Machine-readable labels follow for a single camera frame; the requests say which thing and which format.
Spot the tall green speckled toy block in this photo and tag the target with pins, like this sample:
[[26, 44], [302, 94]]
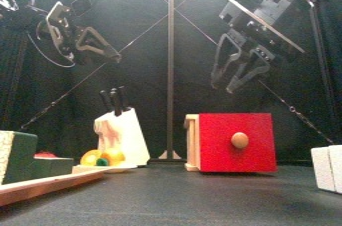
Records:
[[18, 158]]

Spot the white foam block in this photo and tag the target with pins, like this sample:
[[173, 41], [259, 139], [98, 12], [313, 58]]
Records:
[[329, 168]]

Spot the red toy food piece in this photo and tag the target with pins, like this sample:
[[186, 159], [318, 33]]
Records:
[[44, 154]]

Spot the white toy knife block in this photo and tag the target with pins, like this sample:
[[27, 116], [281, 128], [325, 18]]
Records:
[[124, 138]]

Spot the red wooden box with knob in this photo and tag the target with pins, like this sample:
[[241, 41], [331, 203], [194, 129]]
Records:
[[234, 141]]

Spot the small white plate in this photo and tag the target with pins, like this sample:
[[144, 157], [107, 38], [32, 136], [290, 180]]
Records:
[[108, 169]]

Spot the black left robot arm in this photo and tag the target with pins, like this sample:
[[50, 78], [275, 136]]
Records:
[[15, 16]]

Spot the yellow-green sushi piece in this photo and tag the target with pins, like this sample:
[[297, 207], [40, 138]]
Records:
[[90, 158]]

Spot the light wooden tray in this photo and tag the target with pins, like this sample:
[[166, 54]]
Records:
[[48, 183]]

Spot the low green toy block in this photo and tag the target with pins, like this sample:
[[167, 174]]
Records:
[[52, 167]]

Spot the yellow toy fruit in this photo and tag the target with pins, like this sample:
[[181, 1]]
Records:
[[114, 155]]

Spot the vertical metal frame pole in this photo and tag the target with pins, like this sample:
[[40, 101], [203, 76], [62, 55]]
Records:
[[170, 70]]

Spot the green sushi piece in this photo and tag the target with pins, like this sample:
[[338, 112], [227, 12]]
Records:
[[102, 162]]

